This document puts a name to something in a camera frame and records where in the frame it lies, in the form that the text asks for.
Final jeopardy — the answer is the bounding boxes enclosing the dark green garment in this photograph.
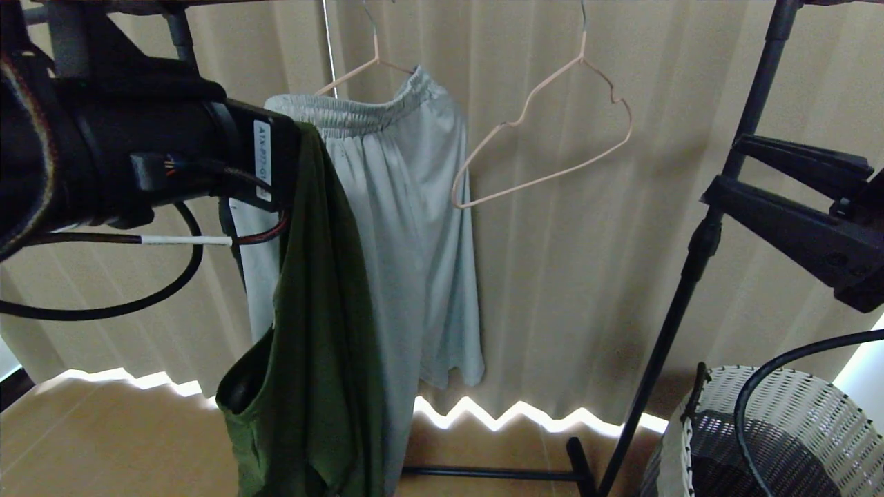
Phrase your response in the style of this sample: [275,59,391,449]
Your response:
[215,122,389,497]

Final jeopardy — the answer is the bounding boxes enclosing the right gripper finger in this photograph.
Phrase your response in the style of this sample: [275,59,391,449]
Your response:
[731,134,876,202]
[700,174,884,315]

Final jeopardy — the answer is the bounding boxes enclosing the beige curtain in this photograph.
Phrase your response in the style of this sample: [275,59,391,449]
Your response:
[0,0,884,422]

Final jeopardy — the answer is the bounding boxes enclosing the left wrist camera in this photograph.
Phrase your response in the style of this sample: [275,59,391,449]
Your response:
[41,0,227,103]

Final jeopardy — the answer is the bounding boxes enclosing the black clothes rack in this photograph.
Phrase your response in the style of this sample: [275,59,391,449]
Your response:
[21,0,884,497]

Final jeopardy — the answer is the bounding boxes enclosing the pale grey shorts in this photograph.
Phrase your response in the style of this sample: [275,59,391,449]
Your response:
[230,65,486,497]

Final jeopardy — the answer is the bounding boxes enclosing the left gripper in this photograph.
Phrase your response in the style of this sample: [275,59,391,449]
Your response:
[68,99,302,230]

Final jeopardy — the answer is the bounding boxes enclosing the pink clothes hanger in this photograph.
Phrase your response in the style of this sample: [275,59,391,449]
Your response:
[314,0,416,97]
[450,0,634,211]

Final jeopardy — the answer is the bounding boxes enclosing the white laundry basket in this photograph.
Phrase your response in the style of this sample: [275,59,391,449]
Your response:
[639,362,884,497]

